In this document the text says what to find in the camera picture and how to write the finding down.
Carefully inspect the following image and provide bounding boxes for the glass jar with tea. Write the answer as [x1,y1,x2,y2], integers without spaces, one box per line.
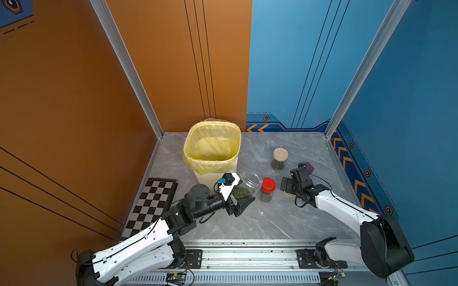
[231,170,262,200]

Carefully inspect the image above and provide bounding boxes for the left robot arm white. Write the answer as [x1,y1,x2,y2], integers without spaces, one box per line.
[76,184,255,286]

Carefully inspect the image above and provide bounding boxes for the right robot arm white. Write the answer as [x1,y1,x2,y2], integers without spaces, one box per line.
[280,166,415,278]

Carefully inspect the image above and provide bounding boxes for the purple embossed toy cube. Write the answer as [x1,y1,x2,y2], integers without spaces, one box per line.
[298,162,314,175]

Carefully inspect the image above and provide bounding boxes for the glass jar red lid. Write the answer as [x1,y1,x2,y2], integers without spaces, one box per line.
[260,178,276,203]

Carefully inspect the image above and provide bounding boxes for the cream waste basket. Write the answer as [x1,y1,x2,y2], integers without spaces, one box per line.
[183,120,242,194]

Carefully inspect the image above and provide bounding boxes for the black white checkerboard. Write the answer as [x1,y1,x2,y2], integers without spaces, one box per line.
[119,178,178,242]

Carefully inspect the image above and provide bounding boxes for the green circuit board left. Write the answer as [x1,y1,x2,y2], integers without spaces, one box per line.
[165,272,187,286]

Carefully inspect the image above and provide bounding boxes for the green circuit board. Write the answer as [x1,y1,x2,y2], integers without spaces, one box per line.
[165,272,187,286]
[328,272,347,285]

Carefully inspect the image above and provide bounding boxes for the green circuit board right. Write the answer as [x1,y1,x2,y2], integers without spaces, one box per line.
[328,272,347,285]

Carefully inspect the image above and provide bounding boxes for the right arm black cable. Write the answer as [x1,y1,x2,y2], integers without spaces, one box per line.
[294,174,380,219]

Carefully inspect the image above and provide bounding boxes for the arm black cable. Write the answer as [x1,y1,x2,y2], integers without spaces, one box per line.
[70,199,215,267]
[294,174,380,219]

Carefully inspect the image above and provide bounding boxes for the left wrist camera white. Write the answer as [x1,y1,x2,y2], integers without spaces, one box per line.
[218,173,240,201]

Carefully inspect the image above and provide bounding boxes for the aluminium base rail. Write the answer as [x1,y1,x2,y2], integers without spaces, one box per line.
[127,240,409,286]

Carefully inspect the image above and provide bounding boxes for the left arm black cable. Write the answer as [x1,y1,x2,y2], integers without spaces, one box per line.
[70,199,215,267]

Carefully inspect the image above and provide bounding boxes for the aluminium corner post right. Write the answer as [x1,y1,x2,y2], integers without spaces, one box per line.
[324,0,411,140]

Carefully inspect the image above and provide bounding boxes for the aluminium corner post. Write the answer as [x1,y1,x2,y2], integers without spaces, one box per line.
[324,0,411,140]
[89,0,164,139]

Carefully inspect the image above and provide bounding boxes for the aluminium corner post left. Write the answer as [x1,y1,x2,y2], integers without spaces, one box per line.
[89,0,164,139]

